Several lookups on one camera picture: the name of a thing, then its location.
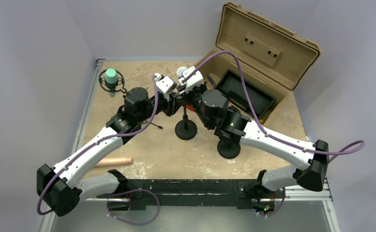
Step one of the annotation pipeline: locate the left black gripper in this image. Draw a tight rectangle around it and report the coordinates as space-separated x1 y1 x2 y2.
137 91 184 123

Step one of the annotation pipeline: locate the round base clip stand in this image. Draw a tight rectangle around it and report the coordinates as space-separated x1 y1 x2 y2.
175 105 197 140

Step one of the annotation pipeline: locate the white microphone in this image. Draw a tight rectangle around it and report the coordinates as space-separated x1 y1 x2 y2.
176 66 187 86

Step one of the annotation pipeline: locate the round base shock mount stand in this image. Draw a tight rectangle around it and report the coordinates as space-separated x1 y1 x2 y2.
217 137 241 159

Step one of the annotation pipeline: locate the pink microphone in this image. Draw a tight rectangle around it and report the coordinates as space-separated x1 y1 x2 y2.
95 157 133 167

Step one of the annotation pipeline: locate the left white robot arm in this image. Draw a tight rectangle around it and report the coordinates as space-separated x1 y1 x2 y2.
36 87 183 217

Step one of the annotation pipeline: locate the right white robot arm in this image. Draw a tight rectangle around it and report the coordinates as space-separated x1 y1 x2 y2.
177 84 329 197

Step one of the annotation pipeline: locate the black tripod mic stand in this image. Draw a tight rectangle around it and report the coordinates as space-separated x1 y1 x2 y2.
99 70 157 134

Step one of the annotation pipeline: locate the green microphone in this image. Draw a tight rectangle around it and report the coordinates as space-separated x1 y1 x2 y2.
105 69 119 98

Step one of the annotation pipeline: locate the red adjustable wrench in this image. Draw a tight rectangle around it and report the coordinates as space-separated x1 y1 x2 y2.
186 105 196 113

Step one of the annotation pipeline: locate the tan plastic tool case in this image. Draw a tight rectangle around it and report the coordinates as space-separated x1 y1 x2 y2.
206 2 321 129

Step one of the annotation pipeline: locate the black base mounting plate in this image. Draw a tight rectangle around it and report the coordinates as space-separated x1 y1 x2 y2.
102 179 285 213

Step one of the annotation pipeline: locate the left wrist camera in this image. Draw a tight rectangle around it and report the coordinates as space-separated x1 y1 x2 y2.
154 73 177 102

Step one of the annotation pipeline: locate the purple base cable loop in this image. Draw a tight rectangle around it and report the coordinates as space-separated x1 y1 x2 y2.
106 189 160 227

